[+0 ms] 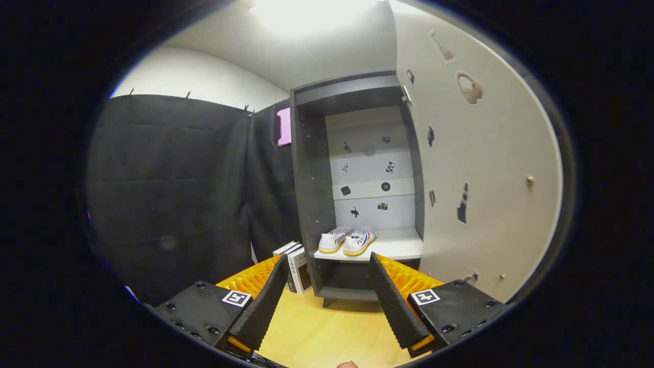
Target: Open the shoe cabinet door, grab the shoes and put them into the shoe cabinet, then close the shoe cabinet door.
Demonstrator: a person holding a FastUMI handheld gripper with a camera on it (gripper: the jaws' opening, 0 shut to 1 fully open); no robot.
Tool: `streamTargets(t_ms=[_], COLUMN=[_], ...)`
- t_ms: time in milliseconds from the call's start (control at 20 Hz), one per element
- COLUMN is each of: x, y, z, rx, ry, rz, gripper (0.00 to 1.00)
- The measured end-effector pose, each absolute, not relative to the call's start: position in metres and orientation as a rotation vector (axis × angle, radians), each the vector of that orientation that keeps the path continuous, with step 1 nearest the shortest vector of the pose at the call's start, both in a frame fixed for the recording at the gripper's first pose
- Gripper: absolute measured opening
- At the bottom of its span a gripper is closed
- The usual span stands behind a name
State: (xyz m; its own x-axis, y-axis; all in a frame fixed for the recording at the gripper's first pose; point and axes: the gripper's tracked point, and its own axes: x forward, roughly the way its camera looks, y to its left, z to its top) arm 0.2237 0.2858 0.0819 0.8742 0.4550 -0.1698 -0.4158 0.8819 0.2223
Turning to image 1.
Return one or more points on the blue book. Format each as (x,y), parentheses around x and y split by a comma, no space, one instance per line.
(295,250)

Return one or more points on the large ceiling light panel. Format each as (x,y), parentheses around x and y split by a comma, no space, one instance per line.
(306,15)

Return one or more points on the black backdrop cloth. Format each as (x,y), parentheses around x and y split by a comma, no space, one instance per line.
(179,194)

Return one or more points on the white book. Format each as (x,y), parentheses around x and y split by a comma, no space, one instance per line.
(301,273)

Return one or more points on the grey shoe cabinet door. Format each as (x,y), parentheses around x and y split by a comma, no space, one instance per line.
(490,179)

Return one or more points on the white cabinet shelf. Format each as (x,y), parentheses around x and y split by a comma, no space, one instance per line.
(398,245)

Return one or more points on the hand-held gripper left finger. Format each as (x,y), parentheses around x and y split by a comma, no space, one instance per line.
(260,306)

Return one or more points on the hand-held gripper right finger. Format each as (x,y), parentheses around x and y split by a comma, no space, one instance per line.
(393,301)

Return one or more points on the white canvas shoe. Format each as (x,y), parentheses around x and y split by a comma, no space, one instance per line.
(333,241)
(360,242)

